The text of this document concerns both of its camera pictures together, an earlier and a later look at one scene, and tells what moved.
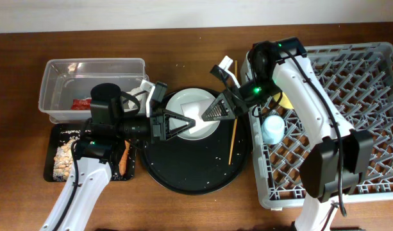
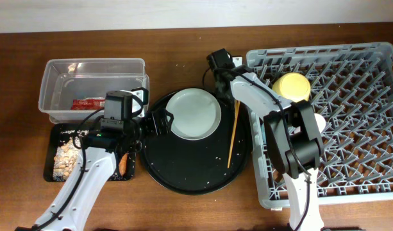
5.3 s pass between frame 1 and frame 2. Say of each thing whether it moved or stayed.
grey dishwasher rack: stayed
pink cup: moved
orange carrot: stayed
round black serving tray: stayed
